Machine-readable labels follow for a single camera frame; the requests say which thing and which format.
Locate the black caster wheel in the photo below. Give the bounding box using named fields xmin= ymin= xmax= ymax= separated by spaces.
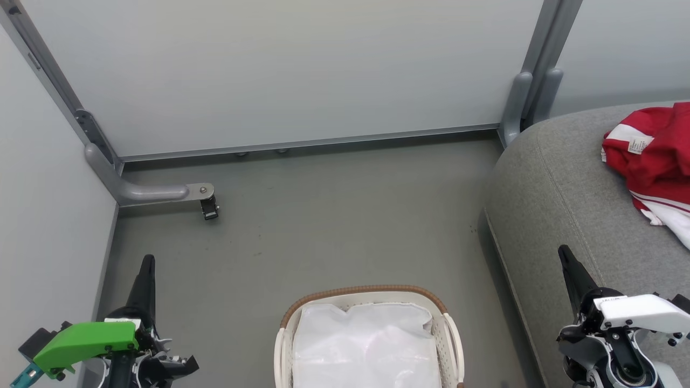
xmin=199 ymin=194 xmax=220 ymax=220

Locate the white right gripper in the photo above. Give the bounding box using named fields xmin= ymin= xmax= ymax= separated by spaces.
xmin=558 ymin=245 xmax=690 ymax=345

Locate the grey fabric sofa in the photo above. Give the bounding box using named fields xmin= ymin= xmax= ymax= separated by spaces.
xmin=484 ymin=101 xmax=690 ymax=388

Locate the white basket with brown rim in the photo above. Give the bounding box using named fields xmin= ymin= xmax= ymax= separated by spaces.
xmin=273 ymin=285 xmax=465 ymax=388

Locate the red and white garment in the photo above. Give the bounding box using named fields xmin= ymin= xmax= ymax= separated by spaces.
xmin=601 ymin=101 xmax=690 ymax=251

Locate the white bag in basket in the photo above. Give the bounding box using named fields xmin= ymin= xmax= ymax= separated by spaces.
xmin=291 ymin=302 xmax=444 ymax=388

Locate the grey partition base rail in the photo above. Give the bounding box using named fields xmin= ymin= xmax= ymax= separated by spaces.
xmin=120 ymin=124 xmax=501 ymax=162

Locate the grey partition support foot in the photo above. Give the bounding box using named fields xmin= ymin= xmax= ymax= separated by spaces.
xmin=84 ymin=143 xmax=215 ymax=208

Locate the grey bracketed partition post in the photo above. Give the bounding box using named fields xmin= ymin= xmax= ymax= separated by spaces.
xmin=0 ymin=0 xmax=122 ymax=176

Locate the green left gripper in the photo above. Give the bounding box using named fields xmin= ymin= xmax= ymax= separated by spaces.
xmin=31 ymin=254 xmax=165 ymax=379

